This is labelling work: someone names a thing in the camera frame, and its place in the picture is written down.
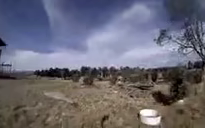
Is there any white round bucket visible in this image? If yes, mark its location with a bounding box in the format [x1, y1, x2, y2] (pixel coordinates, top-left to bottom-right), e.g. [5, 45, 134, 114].
[138, 108, 163, 127]

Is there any small metal frame stand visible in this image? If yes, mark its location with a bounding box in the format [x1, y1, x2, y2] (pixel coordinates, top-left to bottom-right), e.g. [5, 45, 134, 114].
[0, 61, 14, 75]

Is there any dry brown grass ground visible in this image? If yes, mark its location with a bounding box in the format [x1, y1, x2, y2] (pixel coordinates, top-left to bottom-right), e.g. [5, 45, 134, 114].
[0, 75, 205, 128]

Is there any bare leafless tree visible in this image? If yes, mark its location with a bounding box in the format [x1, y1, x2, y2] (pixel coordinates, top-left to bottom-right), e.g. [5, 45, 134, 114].
[153, 18, 205, 79]

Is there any distant row of trees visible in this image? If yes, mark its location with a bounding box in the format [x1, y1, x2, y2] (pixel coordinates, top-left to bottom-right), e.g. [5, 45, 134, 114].
[33, 65, 164, 80]

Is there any row of dry bushes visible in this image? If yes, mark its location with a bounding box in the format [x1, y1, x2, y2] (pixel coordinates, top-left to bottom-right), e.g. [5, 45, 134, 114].
[69, 68, 205, 107]

